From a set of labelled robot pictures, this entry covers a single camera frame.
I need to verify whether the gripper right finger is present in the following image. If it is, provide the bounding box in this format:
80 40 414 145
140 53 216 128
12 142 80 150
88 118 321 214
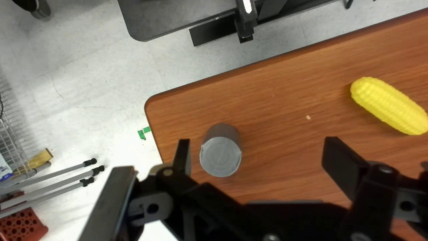
322 136 428 241

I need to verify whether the yellow toy corn cob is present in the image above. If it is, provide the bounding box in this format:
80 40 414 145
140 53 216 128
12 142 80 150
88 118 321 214
350 77 428 136

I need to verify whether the black desk leg frame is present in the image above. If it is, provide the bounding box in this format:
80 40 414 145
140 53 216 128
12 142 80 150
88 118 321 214
189 0 291 47

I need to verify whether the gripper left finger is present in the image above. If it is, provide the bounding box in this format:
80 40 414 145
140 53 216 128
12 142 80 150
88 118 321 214
79 139 248 241

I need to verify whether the green tape piece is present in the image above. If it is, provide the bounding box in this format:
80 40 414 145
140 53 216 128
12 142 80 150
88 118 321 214
137 126 151 141

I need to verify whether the black chair caster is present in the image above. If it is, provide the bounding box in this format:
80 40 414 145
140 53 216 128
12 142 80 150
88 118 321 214
12 0 51 19

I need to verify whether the white wire rack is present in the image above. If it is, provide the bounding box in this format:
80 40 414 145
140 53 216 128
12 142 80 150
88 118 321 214
0 69 34 178

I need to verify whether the grey cylindrical pot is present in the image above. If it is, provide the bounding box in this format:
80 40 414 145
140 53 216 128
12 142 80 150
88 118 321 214
199 123 242 178

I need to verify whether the red perforated block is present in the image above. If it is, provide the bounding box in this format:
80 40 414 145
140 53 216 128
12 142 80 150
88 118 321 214
0 207 48 241

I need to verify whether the stand with grey legs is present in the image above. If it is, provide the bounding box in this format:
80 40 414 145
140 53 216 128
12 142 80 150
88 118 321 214
0 158 105 218

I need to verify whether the dark grey desk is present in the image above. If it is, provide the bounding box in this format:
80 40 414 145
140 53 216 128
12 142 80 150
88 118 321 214
117 0 338 43

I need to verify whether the yellow wooden piece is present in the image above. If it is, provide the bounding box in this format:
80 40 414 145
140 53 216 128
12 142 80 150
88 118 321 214
15 148 54 174

